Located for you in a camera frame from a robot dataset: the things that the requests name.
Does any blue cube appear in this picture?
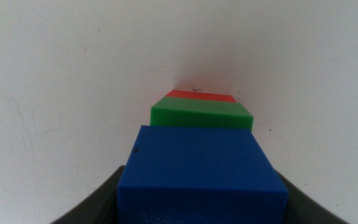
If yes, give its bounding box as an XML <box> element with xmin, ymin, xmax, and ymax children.
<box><xmin>116</xmin><ymin>124</ymin><xmax>290</xmax><ymax>224</ymax></box>

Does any green cube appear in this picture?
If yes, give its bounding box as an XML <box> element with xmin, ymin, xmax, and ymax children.
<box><xmin>149</xmin><ymin>96</ymin><xmax>255</xmax><ymax>133</ymax></box>

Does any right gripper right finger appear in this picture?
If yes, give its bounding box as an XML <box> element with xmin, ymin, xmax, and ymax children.
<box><xmin>273</xmin><ymin>170</ymin><xmax>351</xmax><ymax>224</ymax></box>

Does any red cube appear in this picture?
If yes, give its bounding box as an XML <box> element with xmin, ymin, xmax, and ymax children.
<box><xmin>164</xmin><ymin>89</ymin><xmax>238</xmax><ymax>104</ymax></box>

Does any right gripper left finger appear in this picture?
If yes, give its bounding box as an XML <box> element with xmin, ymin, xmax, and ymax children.
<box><xmin>50</xmin><ymin>164</ymin><xmax>126</xmax><ymax>224</ymax></box>

